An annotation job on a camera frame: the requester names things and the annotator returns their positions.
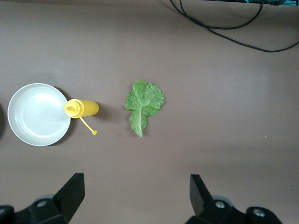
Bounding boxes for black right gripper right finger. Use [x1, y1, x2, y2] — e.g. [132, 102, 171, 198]
[185, 174, 248, 224]

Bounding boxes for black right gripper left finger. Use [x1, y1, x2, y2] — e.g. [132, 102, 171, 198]
[14, 173, 85, 224]

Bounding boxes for green lettuce leaf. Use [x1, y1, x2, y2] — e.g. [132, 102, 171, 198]
[124, 79, 166, 138]

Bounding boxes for beige round plate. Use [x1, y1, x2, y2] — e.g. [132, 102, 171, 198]
[7, 83, 71, 147]

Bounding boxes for yellow squeeze sauce bottle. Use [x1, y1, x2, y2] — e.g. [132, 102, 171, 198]
[64, 98, 100, 136]

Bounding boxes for long black table cable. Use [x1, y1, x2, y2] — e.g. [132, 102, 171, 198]
[169, 0, 299, 53]

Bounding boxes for looped black table cable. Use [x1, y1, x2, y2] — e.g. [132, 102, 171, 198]
[179, 0, 265, 30]

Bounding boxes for teal cable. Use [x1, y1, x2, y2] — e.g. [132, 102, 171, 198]
[242, 0, 288, 6]

